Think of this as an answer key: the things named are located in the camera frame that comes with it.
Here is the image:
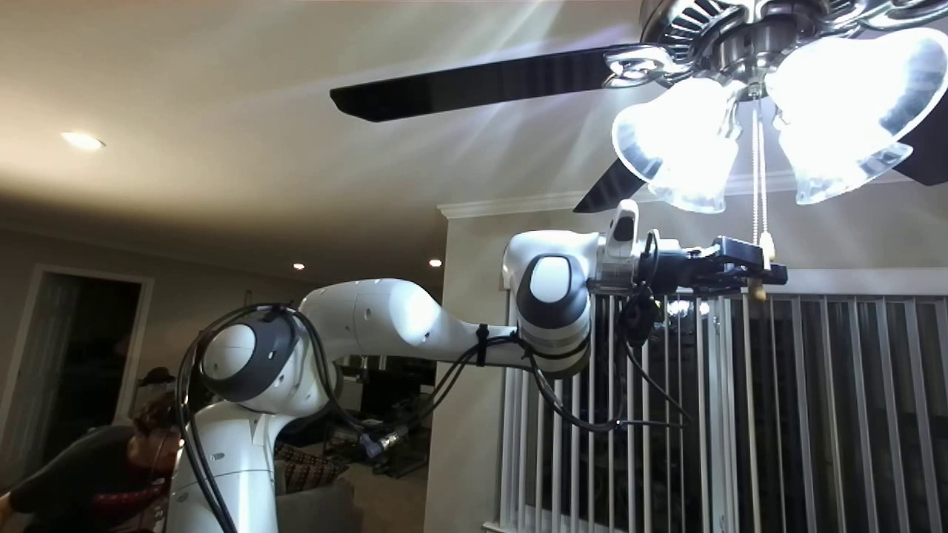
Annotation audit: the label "dark background window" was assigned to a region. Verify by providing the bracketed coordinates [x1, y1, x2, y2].
[335, 352, 437, 423]

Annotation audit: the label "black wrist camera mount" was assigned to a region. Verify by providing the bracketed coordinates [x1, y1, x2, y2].
[619, 228, 667, 351]

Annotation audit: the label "white door frame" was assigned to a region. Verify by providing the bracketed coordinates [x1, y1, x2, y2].
[0, 263, 156, 493]

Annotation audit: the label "white blinds valance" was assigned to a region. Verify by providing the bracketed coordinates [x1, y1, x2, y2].
[499, 263, 948, 300]

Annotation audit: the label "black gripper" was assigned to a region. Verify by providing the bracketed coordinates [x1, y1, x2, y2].
[656, 234, 791, 296]

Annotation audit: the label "frosted glass lamp shade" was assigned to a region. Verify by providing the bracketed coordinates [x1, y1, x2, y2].
[762, 53, 916, 212]
[607, 75, 748, 216]

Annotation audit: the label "chrome ceiling fan motor housing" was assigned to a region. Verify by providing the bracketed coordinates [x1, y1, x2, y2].
[600, 0, 948, 93]

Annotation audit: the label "long fan pull chain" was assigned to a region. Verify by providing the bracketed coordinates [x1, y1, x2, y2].
[747, 99, 770, 300]

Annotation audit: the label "large recessed ceiling light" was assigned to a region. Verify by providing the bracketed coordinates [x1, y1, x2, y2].
[56, 127, 110, 158]

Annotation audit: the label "short fan pull chain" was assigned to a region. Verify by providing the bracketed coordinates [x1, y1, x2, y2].
[756, 99, 778, 263]

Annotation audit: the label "black cable strap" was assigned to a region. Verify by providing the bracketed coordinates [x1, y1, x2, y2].
[470, 321, 493, 370]

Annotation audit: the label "beige sofa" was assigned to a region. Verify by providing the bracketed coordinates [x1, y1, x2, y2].
[274, 441, 393, 533]

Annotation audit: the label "brown patterned pillow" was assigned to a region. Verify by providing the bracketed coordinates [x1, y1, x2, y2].
[277, 444, 348, 497]

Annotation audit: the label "grey vertical window blinds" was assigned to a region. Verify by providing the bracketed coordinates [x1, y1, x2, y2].
[482, 287, 948, 533]

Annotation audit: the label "person in dark shirt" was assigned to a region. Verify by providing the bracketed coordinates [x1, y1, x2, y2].
[0, 366, 190, 533]

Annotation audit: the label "dark ceiling fan blade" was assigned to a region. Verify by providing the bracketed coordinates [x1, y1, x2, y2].
[325, 43, 639, 126]
[889, 93, 948, 189]
[569, 158, 650, 216]

